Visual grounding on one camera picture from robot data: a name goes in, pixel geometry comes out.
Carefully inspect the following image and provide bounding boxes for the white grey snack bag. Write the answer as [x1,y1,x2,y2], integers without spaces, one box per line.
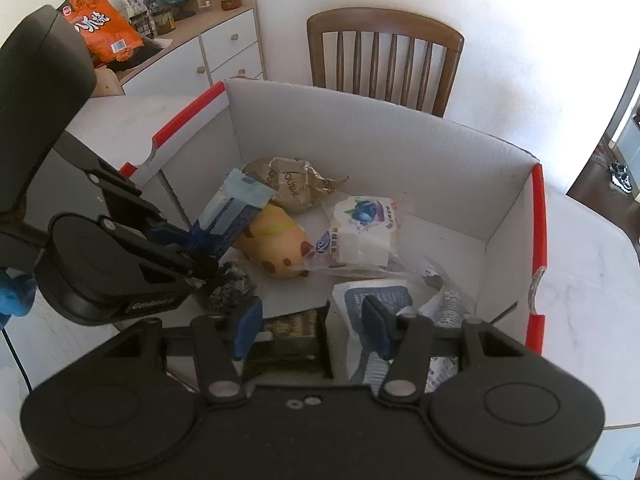
[332,278,413,389]

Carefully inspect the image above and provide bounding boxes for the blue white wafer packet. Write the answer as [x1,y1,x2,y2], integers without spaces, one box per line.
[189,168,276,258]

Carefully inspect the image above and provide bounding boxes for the yellow dog plush toy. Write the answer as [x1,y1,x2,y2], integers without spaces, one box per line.
[233,204,312,278]

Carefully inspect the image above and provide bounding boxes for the black small snack packet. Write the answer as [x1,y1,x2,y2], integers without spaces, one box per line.
[242,301,333,382]

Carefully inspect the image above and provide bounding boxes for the blueberry bread clear packet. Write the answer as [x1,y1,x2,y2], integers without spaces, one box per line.
[304,193,408,278]

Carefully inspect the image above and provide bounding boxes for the gold foil snack bag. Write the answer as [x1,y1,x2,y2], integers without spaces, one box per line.
[243,157,347,214]

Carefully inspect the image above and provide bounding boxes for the blue gloved hand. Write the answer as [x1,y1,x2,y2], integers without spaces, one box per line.
[0,268,37,328]

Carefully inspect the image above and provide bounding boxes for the red cardboard box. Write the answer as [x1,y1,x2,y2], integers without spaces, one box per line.
[112,79,548,351]

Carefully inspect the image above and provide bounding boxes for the white drawer sideboard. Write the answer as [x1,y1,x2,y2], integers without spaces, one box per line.
[93,0,266,96]

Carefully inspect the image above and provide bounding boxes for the orange snack bag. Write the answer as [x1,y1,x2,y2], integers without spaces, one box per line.
[58,0,143,64]

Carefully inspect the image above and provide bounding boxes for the wooden chair behind table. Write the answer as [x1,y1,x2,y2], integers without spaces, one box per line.
[306,6,464,117]

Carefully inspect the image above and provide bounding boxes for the black white sneakers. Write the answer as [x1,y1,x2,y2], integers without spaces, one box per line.
[608,162,634,194]

